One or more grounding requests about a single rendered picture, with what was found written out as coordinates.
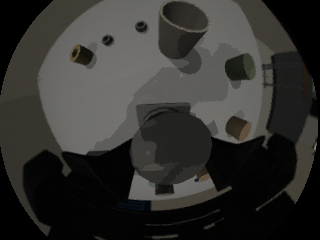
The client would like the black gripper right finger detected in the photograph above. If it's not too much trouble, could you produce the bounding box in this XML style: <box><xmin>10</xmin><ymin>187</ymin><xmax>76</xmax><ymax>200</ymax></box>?
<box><xmin>205</xmin><ymin>135</ymin><xmax>265</xmax><ymax>192</ymax></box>

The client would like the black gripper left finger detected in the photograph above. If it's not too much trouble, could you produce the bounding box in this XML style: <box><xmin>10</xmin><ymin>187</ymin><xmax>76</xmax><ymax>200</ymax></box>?
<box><xmin>61</xmin><ymin>137</ymin><xmax>135</xmax><ymax>204</ymax></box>

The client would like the dark grey hex nut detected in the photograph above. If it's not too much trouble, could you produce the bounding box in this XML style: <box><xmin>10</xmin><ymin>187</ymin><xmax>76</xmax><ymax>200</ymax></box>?
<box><xmin>135</xmin><ymin>20</ymin><xmax>147</xmax><ymax>33</ymax></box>
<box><xmin>101</xmin><ymin>35</ymin><xmax>113</xmax><ymax>45</ymax></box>

